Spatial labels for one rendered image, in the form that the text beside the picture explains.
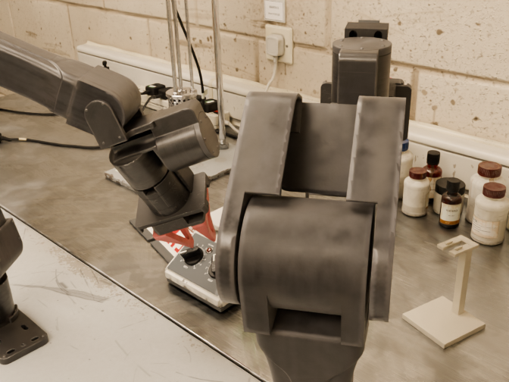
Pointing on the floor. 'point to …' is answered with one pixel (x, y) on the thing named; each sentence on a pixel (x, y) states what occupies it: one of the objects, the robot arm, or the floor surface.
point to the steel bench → (79, 221)
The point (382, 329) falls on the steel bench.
